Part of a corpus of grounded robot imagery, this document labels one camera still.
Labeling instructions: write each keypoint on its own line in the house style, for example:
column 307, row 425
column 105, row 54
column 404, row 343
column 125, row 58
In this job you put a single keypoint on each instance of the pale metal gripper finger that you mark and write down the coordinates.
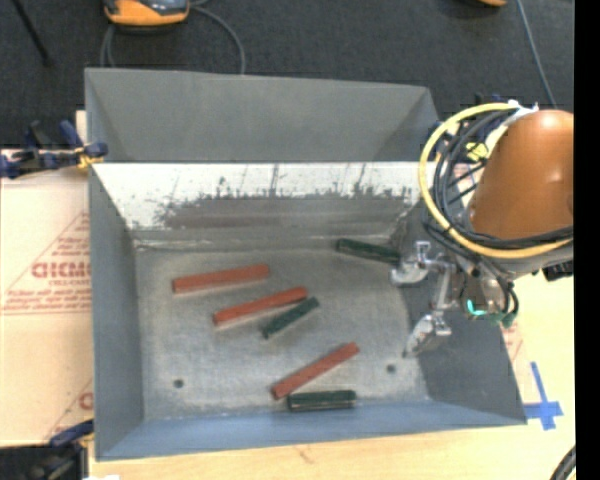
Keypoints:
column 409, row 274
column 430, row 330

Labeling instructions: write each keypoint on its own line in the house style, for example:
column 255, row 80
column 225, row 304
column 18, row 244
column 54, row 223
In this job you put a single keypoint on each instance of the dark green flat block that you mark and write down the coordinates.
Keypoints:
column 321, row 400
column 290, row 317
column 367, row 250

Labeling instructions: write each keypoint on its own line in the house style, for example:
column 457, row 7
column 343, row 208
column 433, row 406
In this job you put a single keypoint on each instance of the red-brown flat block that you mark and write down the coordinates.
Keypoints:
column 315, row 371
column 220, row 278
column 260, row 306

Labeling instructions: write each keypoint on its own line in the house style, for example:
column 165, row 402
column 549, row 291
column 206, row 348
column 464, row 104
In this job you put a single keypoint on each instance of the grey metal bin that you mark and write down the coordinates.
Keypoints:
column 260, row 118

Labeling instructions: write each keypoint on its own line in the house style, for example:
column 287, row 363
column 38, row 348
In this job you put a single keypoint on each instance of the brown cardboard board red print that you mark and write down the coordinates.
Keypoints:
column 40, row 328

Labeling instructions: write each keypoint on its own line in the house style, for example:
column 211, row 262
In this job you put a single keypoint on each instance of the black cylinder on white bracket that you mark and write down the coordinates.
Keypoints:
column 560, row 270

